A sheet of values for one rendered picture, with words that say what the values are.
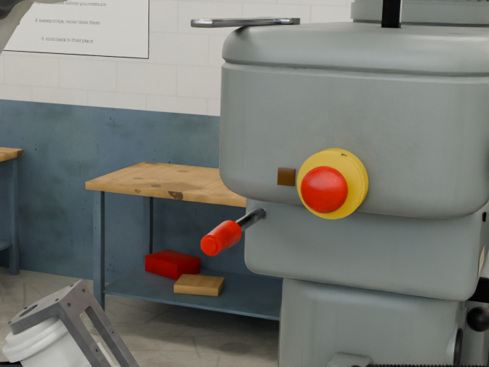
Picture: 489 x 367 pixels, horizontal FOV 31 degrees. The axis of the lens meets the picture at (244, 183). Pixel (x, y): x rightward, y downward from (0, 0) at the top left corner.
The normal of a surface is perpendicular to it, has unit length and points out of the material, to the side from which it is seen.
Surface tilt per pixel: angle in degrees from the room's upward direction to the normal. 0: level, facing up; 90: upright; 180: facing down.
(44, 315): 100
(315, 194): 92
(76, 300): 60
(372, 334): 90
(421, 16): 90
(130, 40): 90
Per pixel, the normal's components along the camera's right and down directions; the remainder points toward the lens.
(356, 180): -0.33, 0.18
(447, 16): 0.10, 0.21
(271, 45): -0.29, -0.29
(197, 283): 0.04, -0.98
